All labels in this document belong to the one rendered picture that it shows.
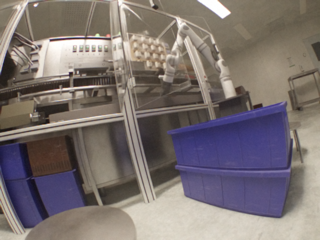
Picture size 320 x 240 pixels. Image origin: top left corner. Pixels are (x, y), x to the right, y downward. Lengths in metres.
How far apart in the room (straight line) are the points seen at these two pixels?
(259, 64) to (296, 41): 1.80
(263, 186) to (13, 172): 1.22
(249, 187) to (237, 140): 0.20
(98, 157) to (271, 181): 1.06
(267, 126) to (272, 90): 4.86
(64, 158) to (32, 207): 0.41
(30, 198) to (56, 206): 0.18
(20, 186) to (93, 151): 0.62
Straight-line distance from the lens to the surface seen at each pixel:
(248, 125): 0.49
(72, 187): 0.86
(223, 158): 0.57
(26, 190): 0.96
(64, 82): 1.09
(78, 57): 1.62
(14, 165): 0.96
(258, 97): 5.40
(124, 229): 0.32
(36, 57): 1.64
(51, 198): 0.92
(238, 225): 0.62
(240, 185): 0.59
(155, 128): 1.26
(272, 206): 0.60
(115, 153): 1.10
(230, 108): 1.01
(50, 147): 0.85
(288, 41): 5.63
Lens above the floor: 0.44
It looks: 4 degrees up
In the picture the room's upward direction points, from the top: 13 degrees counter-clockwise
